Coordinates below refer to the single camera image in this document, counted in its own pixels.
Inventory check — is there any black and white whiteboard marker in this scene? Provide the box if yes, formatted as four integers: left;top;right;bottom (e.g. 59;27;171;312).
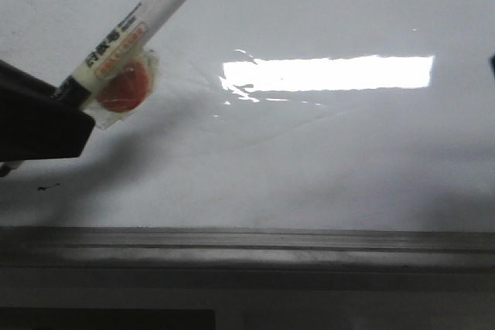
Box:
1;0;186;176

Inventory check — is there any red round magnet with tape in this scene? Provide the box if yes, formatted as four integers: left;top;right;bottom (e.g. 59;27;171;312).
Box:
85;49;159;130

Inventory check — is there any white whiteboard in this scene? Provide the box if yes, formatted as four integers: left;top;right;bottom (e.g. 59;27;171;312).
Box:
1;0;494;232

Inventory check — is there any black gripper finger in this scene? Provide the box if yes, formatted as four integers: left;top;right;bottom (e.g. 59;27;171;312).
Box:
1;61;95;162

